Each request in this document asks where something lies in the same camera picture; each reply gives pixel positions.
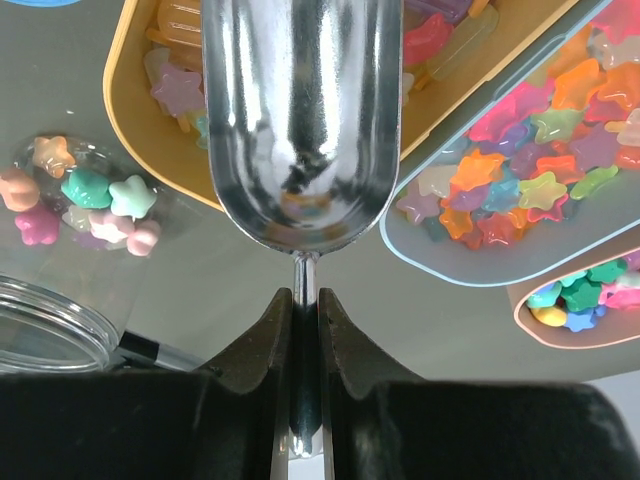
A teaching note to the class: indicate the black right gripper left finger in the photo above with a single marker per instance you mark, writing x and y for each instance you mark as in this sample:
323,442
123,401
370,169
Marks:
227,419

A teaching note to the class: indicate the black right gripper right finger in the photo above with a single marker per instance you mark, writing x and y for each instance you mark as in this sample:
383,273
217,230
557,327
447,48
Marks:
383,421

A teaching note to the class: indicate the silver metal scoop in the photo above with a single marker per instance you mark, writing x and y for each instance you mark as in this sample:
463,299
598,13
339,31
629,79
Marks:
304,104

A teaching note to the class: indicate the pink candy tray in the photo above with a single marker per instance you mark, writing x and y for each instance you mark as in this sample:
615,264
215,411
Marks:
592,307

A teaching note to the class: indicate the light blue candy tray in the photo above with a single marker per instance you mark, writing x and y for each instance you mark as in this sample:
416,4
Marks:
544,167

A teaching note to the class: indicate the orange candy tray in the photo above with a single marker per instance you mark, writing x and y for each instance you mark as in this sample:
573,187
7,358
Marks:
160,147

